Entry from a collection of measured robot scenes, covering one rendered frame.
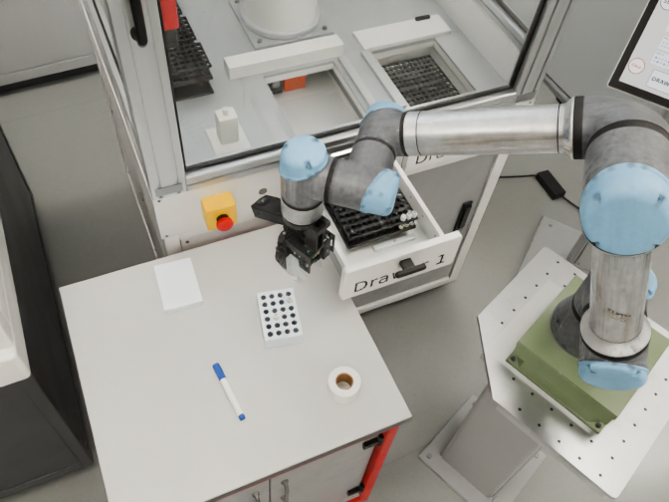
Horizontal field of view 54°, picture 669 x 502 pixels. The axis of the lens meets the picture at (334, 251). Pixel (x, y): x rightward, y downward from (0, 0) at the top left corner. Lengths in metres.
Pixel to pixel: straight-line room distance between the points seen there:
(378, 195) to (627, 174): 0.35
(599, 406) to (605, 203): 0.64
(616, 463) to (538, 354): 0.27
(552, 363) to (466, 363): 0.96
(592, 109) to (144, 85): 0.76
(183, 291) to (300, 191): 0.57
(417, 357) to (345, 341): 0.90
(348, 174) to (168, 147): 0.48
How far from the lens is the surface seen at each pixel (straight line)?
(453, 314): 2.47
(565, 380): 1.46
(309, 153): 1.02
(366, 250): 1.53
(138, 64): 1.24
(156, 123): 1.33
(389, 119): 1.11
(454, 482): 2.20
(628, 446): 1.56
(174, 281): 1.55
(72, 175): 2.89
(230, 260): 1.59
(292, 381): 1.43
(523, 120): 1.06
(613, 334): 1.20
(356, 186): 1.02
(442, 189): 1.95
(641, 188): 0.91
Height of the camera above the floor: 2.07
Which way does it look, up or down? 54 degrees down
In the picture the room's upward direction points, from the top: 7 degrees clockwise
